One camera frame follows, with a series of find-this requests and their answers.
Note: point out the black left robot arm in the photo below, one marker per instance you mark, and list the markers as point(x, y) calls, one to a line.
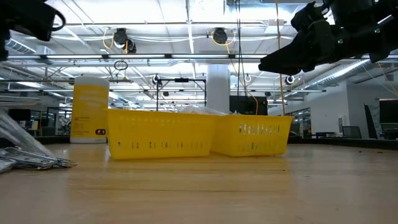
point(28, 18)

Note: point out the white square pillar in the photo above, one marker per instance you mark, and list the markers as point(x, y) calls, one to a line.
point(217, 90)

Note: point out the small dark monitor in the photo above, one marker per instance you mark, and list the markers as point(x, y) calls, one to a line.
point(19, 114)

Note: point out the yellow plastic slotted basket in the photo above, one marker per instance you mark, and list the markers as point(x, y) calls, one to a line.
point(252, 137)
point(161, 133)

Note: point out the silver ventilation duct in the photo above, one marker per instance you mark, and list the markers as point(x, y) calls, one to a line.
point(21, 46)

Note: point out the black wall screen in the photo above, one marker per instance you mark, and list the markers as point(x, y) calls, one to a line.
point(248, 105)

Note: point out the black rig frame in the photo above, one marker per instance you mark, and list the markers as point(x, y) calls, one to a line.
point(181, 80)

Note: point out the yellow wipes canister white lid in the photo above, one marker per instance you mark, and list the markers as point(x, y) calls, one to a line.
point(89, 109)

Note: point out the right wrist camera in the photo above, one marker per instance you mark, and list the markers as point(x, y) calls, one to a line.
point(311, 17)

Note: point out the black upright panel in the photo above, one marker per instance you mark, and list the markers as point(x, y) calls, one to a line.
point(370, 124)

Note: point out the toothbrush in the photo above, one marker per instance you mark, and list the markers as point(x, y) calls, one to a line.
point(214, 111)

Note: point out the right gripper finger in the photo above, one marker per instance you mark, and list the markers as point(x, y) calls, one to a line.
point(286, 69)
point(295, 49)

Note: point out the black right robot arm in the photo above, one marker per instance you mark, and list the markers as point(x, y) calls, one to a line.
point(367, 28)

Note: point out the black desk monitor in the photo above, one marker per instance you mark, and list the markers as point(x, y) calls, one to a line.
point(388, 110)

